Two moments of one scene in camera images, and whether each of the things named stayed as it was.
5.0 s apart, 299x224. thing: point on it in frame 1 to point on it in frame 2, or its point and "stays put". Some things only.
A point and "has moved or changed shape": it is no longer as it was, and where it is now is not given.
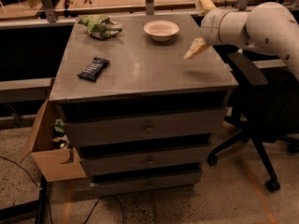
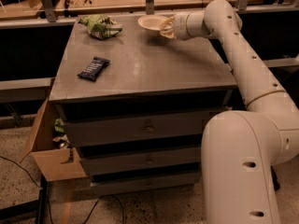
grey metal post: x=48 y=3 stays put
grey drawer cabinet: x=139 y=113 stays put
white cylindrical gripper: x=210 y=26 to x=179 y=25
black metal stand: x=35 y=206 stays put
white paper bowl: x=161 y=30 has moved or changed shape
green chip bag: x=101 y=26 stays put
